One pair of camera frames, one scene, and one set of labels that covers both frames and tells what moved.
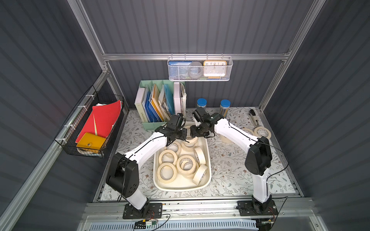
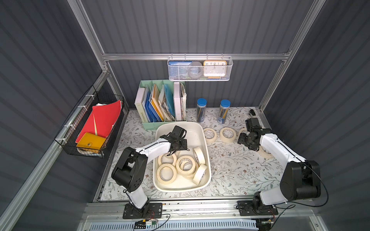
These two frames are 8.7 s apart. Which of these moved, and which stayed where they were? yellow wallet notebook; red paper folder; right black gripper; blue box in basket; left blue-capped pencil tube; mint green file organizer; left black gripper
Moved: right black gripper; left black gripper
Stayed: blue box in basket; yellow wallet notebook; red paper folder; mint green file organizer; left blue-capped pencil tube
